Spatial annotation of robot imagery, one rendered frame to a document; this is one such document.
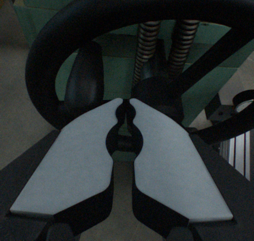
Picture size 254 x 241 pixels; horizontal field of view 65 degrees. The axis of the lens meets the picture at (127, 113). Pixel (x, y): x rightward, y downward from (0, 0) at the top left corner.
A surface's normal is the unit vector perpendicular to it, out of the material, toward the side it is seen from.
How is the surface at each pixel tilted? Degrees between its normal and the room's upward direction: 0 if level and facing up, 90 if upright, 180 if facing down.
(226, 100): 0
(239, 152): 0
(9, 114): 0
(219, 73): 90
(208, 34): 90
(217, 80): 90
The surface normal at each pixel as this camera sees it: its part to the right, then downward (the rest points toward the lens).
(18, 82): 0.12, -0.50
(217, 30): -0.01, 0.87
